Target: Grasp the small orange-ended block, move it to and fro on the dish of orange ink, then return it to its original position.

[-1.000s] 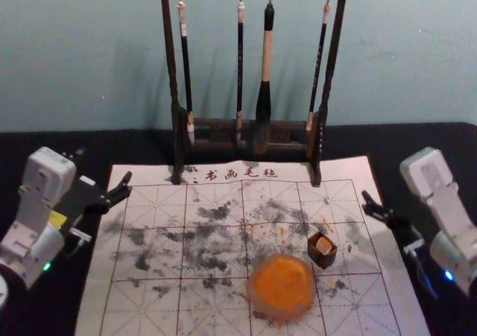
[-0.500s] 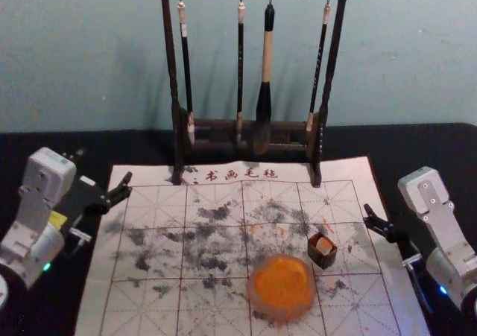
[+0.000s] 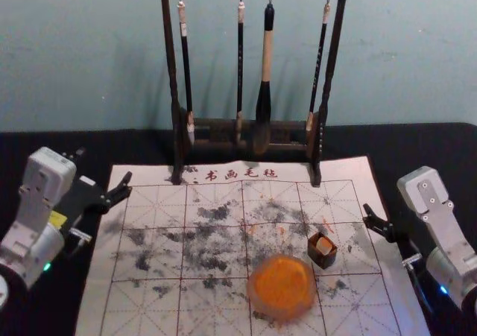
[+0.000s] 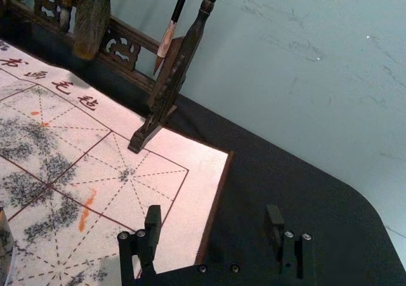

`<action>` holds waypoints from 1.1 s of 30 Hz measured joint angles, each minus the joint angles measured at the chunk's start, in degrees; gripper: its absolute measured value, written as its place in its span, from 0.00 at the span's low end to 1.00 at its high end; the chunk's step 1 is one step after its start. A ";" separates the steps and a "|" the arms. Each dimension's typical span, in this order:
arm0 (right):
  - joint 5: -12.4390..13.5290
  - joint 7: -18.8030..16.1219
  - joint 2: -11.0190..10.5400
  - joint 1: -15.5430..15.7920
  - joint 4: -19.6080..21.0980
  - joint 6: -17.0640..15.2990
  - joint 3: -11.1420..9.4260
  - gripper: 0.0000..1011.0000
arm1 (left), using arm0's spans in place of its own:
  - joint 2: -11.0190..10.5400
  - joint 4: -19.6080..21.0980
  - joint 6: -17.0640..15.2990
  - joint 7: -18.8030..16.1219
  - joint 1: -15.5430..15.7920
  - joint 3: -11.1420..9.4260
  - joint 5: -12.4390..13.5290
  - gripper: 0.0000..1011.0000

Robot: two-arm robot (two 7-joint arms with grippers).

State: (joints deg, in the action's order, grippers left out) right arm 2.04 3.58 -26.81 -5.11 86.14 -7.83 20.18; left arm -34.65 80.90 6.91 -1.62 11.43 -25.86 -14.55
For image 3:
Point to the thin black brush tan tip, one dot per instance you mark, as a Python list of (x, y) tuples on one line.
[(319, 60)]

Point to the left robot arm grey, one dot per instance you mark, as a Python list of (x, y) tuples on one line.
[(37, 202)]

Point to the thin black brush white tip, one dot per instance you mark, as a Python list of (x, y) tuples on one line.
[(185, 64)]

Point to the white felt mat red grid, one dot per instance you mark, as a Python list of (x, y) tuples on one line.
[(156, 306)]

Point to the round orange ink paste dish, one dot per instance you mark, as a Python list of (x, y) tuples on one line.
[(281, 287)]

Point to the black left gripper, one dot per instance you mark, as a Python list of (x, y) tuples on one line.
[(83, 200)]

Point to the small dark brown square box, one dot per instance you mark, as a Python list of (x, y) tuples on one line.
[(328, 259)]

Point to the thin black brush brown tip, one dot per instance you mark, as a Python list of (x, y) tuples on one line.
[(240, 60)]

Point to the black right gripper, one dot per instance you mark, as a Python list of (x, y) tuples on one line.
[(408, 244)]

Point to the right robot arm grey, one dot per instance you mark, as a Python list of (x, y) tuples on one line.
[(439, 217)]

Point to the black table cloth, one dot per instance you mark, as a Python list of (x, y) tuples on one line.
[(428, 146)]

